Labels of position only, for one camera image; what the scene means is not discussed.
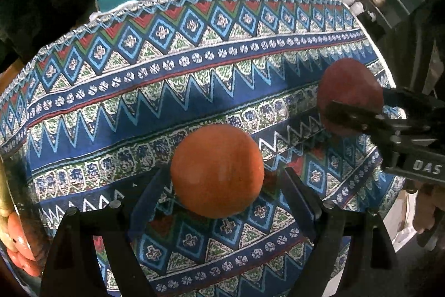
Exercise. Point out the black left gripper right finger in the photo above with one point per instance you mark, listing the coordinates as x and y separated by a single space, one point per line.
371 267

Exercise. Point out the person's right hand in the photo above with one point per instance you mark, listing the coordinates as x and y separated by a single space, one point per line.
429 198

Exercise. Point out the orange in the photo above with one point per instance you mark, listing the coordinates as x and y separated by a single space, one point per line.
27 265
25 239
217 171

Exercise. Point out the clear glass bowl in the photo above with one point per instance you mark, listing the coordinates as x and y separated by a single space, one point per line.
23 199

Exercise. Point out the dark red apple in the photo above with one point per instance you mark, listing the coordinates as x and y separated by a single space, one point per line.
350 82

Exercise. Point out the patterned blue tablecloth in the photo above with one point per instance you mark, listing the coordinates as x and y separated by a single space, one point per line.
95 113

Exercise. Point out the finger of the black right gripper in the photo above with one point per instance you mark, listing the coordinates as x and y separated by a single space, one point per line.
418 107
347 120

